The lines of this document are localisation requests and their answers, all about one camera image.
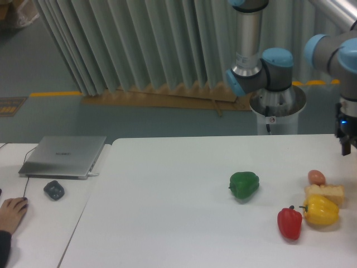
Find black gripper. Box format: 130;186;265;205
335;103;356;155

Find yellow bell pepper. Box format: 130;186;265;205
300;194;339;226

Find dark sleeve forearm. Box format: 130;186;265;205
0;231;12;268

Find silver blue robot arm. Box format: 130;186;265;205
226;1;356;155

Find red bell pepper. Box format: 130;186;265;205
277;205;302;240

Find green bell pepper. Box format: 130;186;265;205
229;171;260;200

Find person's hand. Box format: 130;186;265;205
1;197;28;235

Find brown egg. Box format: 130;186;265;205
307;170;326;185

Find bread slice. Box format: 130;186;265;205
304;184;345;206

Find brown cardboard sheet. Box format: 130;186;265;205
81;82;251;116

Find grey pleated curtain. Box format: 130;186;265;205
32;0;240;95

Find silver laptop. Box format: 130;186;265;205
18;136;106;179

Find black small device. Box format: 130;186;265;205
44;180;65;201

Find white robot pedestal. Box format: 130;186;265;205
249;85;306;135

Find black cable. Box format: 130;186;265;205
0;142;37;199

